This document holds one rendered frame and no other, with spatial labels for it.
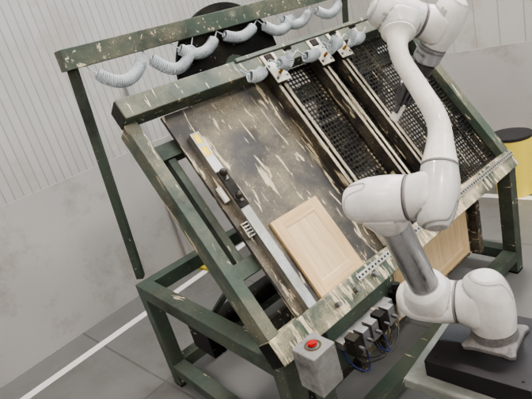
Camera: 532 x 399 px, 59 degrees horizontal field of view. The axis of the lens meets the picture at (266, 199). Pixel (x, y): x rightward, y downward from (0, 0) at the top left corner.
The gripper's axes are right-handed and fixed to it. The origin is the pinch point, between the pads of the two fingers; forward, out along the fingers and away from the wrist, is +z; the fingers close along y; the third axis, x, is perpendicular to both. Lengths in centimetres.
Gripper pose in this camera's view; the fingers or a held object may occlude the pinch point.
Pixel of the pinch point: (397, 112)
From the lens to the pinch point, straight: 176.9
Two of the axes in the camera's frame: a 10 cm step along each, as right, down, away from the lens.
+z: -2.5, 6.9, 6.8
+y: -8.4, 1.9, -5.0
